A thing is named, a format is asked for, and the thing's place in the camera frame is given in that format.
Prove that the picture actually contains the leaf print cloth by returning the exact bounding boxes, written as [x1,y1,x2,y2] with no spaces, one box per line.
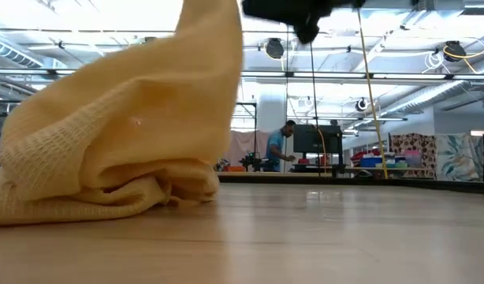
[435,133,484,182]

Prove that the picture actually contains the pink cloth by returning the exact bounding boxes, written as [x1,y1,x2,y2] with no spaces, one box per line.
[222,129,270,169]

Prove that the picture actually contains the black aluminium table frame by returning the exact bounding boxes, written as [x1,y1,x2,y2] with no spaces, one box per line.
[217,174,484,196]

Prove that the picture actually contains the yellow waffle-weave towel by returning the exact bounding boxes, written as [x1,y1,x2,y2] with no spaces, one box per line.
[0,0,244,228]

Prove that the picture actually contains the thick black cable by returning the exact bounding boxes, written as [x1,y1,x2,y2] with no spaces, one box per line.
[308,41,322,178]

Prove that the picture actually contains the person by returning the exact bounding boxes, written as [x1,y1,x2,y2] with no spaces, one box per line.
[265,119,297,173]

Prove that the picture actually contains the blue bin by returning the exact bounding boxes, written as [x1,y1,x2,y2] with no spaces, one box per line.
[359,156,384,169]

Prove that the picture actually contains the black monitor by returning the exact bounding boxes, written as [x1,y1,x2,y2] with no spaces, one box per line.
[292,123,344,155]

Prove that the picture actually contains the short yellow cable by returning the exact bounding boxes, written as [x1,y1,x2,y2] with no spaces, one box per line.
[318,128,329,166]

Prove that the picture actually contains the thin black cable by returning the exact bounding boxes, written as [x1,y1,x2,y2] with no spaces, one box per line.
[283,23,290,174]

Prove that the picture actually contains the long yellow cable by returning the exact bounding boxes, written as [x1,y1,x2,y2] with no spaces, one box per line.
[356,7,389,181]

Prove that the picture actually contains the brown floral cloth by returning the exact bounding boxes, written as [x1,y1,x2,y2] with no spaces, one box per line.
[389,133,438,179]

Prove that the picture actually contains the small black robot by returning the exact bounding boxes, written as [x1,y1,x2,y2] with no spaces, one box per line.
[238,151,266,173]

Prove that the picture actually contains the black stand frame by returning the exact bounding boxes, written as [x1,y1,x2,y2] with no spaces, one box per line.
[236,101,259,159]

